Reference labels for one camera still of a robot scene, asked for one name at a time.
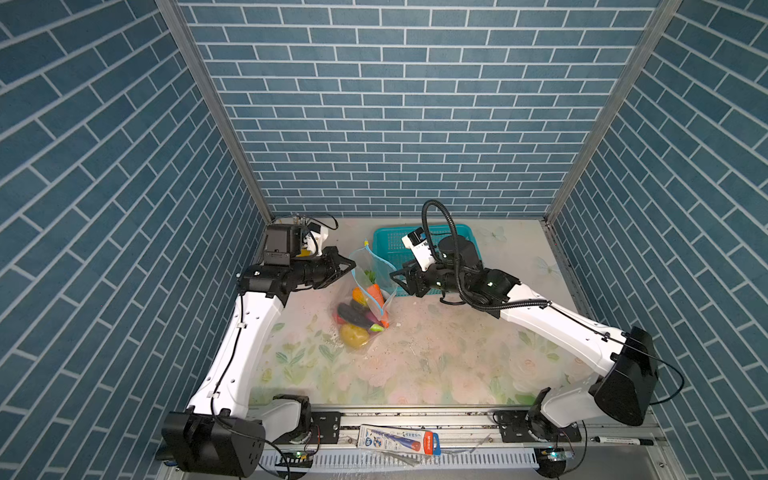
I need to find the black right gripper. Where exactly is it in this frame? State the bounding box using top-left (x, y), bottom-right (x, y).
top-left (388, 254), bottom-right (468, 296)

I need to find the toy corn cob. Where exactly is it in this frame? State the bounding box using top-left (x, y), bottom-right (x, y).
top-left (352, 287), bottom-right (367, 306)

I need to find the orange toy carrot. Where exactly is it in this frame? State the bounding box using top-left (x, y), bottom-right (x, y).
top-left (367, 284), bottom-right (390, 328)

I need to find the black toy eggplant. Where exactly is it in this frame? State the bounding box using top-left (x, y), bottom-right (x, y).
top-left (337, 302), bottom-right (385, 333)

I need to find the clear zip top bag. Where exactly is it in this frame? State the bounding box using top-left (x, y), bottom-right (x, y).
top-left (329, 241), bottom-right (398, 350)

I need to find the yellow toy potato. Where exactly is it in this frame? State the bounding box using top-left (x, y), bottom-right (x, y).
top-left (339, 324), bottom-right (370, 350)

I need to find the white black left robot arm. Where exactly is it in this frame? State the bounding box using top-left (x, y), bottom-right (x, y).
top-left (155, 246), bottom-right (356, 479)

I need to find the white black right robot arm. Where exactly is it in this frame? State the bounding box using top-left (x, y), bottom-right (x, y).
top-left (390, 261), bottom-right (659, 441)

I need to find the teal plastic basket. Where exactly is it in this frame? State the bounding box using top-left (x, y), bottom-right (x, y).
top-left (373, 225), bottom-right (484, 296)

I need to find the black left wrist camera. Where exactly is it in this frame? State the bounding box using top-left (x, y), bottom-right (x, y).
top-left (263, 221), bottom-right (329, 266)

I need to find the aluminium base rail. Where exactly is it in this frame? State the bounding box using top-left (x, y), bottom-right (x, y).
top-left (245, 404), bottom-right (684, 479)

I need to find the black marker on rail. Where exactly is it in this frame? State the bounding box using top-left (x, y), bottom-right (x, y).
top-left (592, 436), bottom-right (655, 446)

